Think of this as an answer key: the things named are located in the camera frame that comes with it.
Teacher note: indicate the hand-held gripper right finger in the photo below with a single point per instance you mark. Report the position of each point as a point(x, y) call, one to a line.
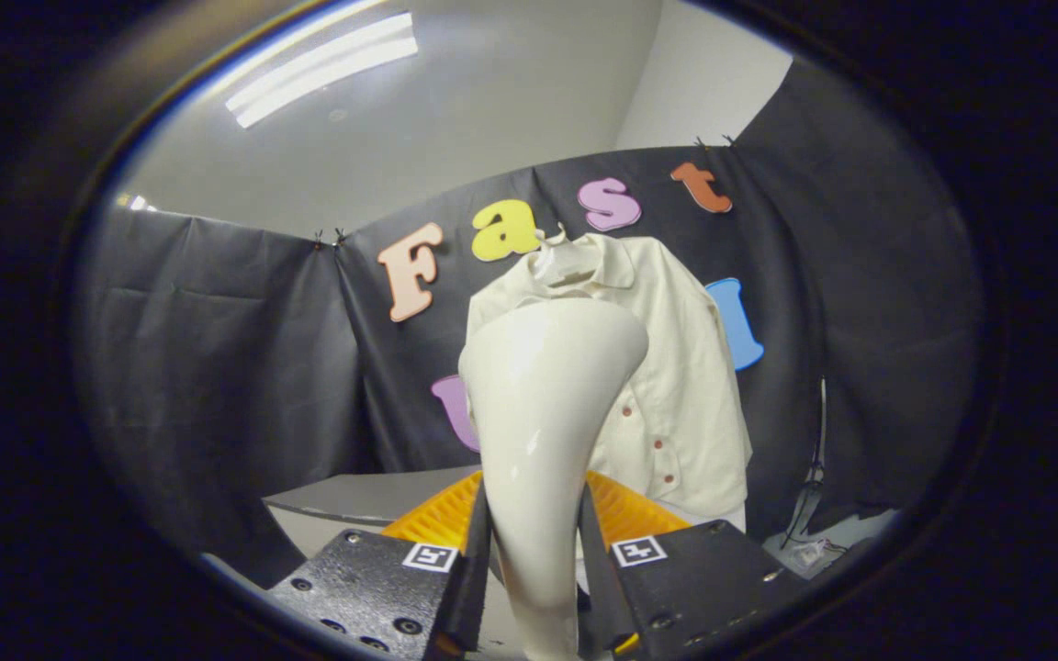
point(595, 574)

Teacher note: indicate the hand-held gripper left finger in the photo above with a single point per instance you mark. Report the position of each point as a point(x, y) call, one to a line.
point(476, 574)

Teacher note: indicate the white garment steamer head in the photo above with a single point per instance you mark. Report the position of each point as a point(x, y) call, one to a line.
point(543, 413)

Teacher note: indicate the cream button-up shirt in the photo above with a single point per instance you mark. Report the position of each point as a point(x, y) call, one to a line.
point(685, 395)

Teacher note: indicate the grey drawer cabinet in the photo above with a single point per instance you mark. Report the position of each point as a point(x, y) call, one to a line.
point(354, 496)

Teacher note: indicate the thin metal stand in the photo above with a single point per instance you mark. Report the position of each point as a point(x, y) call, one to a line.
point(809, 487)

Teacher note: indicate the black backdrop cloth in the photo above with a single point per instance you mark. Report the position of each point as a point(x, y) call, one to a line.
point(235, 367)

